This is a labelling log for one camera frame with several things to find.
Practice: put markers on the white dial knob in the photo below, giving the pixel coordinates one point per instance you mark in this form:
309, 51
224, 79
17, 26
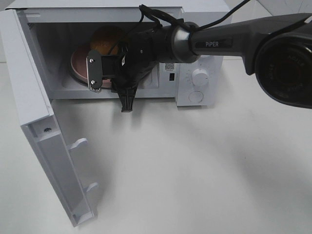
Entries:
200, 77

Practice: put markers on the pink round plate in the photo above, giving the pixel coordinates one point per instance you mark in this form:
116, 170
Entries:
78, 65

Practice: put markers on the round white door button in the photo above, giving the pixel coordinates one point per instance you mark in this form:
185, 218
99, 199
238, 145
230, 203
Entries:
196, 96

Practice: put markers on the glass microwave turntable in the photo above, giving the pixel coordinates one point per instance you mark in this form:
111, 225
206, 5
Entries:
151, 81

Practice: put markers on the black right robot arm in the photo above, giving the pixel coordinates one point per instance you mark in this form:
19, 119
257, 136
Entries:
277, 50

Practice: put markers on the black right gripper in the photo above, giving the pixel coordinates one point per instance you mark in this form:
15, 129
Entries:
134, 60

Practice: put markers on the white microwave oven body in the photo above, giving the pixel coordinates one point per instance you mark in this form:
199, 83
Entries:
39, 37

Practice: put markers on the burger with cheese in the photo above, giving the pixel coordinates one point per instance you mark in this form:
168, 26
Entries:
104, 38

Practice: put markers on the white microwave door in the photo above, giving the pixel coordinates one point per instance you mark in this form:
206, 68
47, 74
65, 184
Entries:
37, 119

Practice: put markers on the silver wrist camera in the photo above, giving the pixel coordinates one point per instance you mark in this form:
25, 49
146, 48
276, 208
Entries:
94, 71

